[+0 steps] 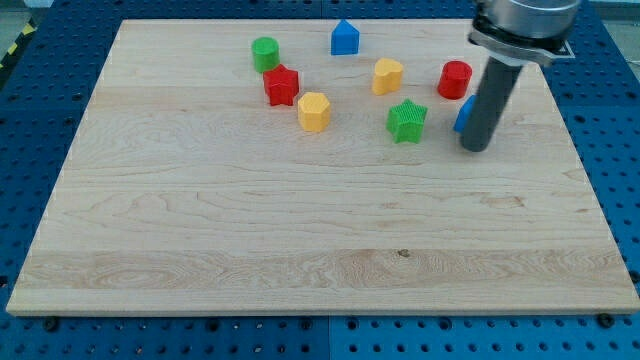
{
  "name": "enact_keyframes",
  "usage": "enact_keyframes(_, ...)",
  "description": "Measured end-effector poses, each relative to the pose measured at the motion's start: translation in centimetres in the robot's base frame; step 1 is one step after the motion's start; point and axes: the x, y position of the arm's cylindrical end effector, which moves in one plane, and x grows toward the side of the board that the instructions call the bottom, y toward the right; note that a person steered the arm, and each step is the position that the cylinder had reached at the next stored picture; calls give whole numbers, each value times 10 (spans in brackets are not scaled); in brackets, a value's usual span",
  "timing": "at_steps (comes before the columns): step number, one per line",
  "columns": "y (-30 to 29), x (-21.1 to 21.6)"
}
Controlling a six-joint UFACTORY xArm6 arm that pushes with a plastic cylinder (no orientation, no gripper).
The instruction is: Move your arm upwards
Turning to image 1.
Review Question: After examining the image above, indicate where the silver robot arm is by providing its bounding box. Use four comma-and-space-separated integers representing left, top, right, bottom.
468, 0, 580, 67

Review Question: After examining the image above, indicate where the yellow hexagon block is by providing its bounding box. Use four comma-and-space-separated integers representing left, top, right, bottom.
298, 92, 331, 132

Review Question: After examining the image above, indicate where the light wooden board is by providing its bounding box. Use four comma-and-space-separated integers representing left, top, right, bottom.
7, 20, 639, 316

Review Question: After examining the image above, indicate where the red star block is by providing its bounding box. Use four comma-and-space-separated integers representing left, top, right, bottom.
263, 64, 300, 106

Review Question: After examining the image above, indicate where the green star block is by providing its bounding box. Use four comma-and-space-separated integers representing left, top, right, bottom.
386, 99, 428, 143

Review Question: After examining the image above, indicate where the yellow heart block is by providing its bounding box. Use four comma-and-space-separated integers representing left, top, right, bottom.
371, 58, 404, 95

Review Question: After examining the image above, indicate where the green cylinder block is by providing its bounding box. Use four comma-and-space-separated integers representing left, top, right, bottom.
251, 37, 280, 73

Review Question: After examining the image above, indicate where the blue house-shaped block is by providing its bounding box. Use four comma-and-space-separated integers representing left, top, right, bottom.
330, 19, 360, 56

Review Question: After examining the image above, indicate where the blue block behind rod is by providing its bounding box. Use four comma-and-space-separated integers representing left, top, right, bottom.
453, 95, 476, 133

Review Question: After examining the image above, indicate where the red cylinder block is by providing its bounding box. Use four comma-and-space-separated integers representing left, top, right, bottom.
437, 60, 473, 100

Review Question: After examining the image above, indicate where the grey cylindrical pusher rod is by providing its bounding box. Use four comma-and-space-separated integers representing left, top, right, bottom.
460, 57, 522, 152

